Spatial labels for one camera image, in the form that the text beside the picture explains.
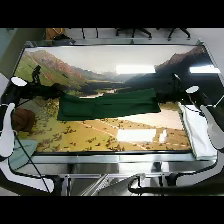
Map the dark green T-shirt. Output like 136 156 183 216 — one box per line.
56 87 163 122

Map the brown garment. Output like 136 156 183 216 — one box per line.
11 107 37 133

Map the black cable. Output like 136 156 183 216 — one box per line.
13 131 52 194
127 175 224 197

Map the pale green garment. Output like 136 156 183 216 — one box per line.
7 137 40 171

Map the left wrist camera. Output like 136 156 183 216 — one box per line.
31 64 43 85

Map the black office chair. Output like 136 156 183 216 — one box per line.
166 27 191 43
114 27 153 42

